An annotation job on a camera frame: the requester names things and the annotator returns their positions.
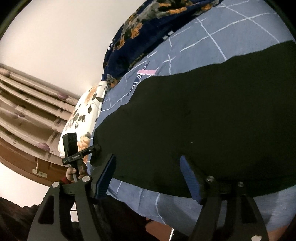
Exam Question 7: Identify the black pants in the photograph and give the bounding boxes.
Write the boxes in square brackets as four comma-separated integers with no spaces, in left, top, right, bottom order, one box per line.
[90,41,295,197]

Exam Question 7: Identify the beige pleated curtain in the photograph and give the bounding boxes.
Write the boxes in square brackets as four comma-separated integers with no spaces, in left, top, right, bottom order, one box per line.
[1,65,78,165]

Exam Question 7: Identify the brown wooden bed frame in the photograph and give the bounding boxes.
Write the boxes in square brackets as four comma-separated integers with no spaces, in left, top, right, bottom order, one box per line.
[0,136,296,241]

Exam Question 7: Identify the navy floral blanket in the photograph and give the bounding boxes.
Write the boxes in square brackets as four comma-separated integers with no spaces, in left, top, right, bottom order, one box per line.
[102,0,221,88]

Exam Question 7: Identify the white floral pillow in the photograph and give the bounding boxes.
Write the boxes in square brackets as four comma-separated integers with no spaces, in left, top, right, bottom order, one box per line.
[61,81,107,151]

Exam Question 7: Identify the person's left hand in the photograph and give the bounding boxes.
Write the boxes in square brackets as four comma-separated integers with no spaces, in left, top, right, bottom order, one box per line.
[66,163,88,183]

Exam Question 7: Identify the blue grid bedsheet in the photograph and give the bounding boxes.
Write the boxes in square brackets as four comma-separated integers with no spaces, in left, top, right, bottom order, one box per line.
[97,1,293,235]

